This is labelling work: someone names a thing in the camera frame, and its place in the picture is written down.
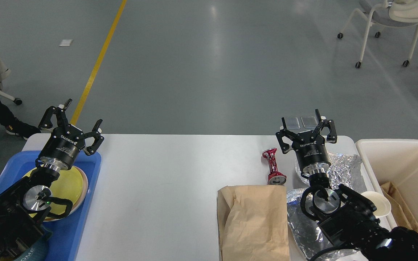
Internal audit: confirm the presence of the cream plastic bin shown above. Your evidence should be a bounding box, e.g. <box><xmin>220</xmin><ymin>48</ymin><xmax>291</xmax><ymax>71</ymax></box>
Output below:
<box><xmin>356</xmin><ymin>139</ymin><xmax>418</xmax><ymax>222</ymax></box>

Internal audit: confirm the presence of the crumpled aluminium foil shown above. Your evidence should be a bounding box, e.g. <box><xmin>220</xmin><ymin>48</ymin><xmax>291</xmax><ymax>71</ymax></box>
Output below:
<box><xmin>286</xmin><ymin>152</ymin><xmax>367</xmax><ymax>260</ymax></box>

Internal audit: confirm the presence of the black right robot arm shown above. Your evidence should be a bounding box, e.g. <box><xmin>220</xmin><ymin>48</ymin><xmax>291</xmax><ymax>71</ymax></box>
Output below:
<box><xmin>276</xmin><ymin>109</ymin><xmax>418</xmax><ymax>261</ymax></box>

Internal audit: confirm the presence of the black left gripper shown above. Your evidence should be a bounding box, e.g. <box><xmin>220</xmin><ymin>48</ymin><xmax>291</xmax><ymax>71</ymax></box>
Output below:
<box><xmin>37</xmin><ymin>98</ymin><xmax>105</xmax><ymax>171</ymax></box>

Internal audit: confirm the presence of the brown paper bag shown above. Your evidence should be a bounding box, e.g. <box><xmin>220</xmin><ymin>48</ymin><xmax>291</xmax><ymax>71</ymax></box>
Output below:
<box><xmin>216</xmin><ymin>185</ymin><xmax>290</xmax><ymax>261</ymax></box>

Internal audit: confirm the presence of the brown paper in bin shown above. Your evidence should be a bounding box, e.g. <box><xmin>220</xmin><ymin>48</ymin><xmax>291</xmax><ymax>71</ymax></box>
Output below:
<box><xmin>380</xmin><ymin>182</ymin><xmax>418</xmax><ymax>232</ymax></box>

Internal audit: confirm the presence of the crushed red can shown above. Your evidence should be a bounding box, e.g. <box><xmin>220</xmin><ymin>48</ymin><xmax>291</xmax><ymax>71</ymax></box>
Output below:
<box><xmin>262</xmin><ymin>148</ymin><xmax>287</xmax><ymax>186</ymax></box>

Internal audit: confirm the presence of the white chair leg with caster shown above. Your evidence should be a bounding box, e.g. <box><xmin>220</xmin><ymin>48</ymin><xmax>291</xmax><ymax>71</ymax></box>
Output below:
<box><xmin>0</xmin><ymin>90</ymin><xmax>23</xmax><ymax>105</ymax></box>

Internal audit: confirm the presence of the blue plastic tray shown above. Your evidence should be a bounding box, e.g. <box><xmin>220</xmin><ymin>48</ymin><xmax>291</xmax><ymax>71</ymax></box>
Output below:
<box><xmin>0</xmin><ymin>151</ymin><xmax>101</xmax><ymax>261</ymax></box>

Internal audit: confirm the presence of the white paper cup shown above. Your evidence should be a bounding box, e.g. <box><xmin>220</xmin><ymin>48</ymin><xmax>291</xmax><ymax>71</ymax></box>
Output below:
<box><xmin>361</xmin><ymin>191</ymin><xmax>392</xmax><ymax>218</ymax></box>

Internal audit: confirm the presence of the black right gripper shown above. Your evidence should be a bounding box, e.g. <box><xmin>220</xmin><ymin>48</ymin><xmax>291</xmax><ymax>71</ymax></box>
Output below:
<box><xmin>276</xmin><ymin>109</ymin><xmax>337</xmax><ymax>174</ymax></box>

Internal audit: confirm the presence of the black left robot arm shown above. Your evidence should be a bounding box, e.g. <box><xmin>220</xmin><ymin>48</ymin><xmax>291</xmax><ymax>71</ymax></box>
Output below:
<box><xmin>0</xmin><ymin>99</ymin><xmax>103</xmax><ymax>258</ymax></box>

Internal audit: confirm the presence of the yellow plate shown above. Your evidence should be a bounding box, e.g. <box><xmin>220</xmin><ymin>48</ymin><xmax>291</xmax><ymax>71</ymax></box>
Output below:
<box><xmin>22</xmin><ymin>166</ymin><xmax>88</xmax><ymax>222</ymax></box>

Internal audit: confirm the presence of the teal mug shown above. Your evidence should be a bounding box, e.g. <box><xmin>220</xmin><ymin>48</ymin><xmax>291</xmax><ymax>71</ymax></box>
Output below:
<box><xmin>0</xmin><ymin>226</ymin><xmax>53</xmax><ymax>261</ymax></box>

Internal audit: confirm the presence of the white office chair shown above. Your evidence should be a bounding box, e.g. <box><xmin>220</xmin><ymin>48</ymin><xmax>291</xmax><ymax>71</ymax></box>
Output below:
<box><xmin>337</xmin><ymin>0</ymin><xmax>418</xmax><ymax>69</ymax></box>

